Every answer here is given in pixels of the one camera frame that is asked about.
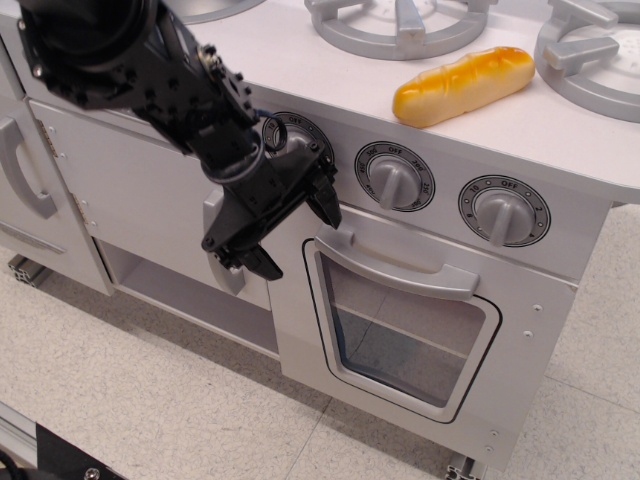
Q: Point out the white toy oven door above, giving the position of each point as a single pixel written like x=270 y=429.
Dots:
x=420 y=353

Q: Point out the grey centre stove burner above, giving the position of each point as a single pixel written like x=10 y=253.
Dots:
x=410 y=41

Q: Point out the aluminium frame rail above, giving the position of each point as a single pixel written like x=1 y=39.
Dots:
x=462 y=467
x=28 y=271

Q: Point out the aluminium frame rail bottom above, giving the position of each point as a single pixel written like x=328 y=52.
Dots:
x=462 y=467

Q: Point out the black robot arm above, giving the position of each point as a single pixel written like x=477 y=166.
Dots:
x=138 y=55

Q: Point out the grey left control knob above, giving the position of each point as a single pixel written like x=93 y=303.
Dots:
x=294 y=142

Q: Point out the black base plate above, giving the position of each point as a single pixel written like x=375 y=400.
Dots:
x=45 y=455

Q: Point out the grey right control knob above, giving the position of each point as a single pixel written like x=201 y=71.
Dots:
x=504 y=211

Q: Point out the grey right stove burner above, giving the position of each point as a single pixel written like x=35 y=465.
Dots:
x=588 y=52

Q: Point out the white cabinet door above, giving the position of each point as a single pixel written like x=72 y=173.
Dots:
x=138 y=194

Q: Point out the grey oven door handle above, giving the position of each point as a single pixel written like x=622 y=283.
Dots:
x=448 y=283

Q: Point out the white far-left door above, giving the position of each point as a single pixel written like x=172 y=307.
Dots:
x=39 y=218

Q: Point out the grey middle control knob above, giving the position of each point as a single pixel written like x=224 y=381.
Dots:
x=394 y=176

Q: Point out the grey stove burner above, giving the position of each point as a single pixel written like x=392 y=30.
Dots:
x=410 y=41
x=588 y=52

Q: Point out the aluminium frame rail left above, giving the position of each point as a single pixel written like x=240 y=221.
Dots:
x=28 y=271

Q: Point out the yellow toy bread loaf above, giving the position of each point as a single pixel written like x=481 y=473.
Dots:
x=472 y=82

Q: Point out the grey control knob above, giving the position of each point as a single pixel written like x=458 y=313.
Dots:
x=294 y=142
x=394 y=176
x=504 y=211

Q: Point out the grey cabinet door handle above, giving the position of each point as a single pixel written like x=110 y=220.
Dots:
x=231 y=281

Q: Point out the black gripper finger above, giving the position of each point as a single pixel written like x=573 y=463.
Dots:
x=257 y=260
x=325 y=205

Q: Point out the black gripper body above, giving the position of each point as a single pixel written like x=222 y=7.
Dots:
x=255 y=205

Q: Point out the white toy kitchen body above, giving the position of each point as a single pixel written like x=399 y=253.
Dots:
x=579 y=161

